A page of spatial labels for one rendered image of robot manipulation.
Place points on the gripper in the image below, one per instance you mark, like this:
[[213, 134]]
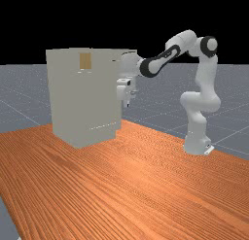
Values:
[[124, 88]]

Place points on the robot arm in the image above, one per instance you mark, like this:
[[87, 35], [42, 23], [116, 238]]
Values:
[[204, 82]]

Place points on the pale grey cabinet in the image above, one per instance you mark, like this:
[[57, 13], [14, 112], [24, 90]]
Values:
[[82, 98]]

